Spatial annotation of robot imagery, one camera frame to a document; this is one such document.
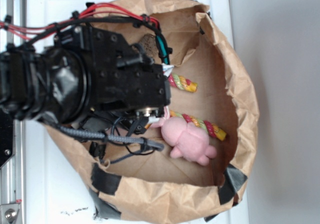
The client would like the red wire bundle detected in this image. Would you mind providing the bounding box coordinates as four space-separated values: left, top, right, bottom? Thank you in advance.
0 3 162 41

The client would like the brown paper bag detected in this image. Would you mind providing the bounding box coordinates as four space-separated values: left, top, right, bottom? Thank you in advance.
47 0 259 223

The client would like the grey braided cable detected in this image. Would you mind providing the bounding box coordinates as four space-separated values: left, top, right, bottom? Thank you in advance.
44 121 165 152

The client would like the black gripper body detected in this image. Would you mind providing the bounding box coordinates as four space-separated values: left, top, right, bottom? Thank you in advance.
53 26 171 124

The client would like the aluminium frame rail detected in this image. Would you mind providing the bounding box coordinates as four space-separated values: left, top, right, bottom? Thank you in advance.
0 0 26 223

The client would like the pink plush bunny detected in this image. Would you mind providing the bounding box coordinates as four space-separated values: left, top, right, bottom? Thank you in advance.
151 117 217 166

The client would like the grey rock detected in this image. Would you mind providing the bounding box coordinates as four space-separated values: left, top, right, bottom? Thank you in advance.
138 34 159 58

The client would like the multicolour twisted rope toy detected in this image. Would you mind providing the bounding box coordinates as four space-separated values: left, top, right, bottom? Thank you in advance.
168 73 227 141

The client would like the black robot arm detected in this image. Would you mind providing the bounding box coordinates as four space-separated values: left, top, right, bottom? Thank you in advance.
0 26 171 124

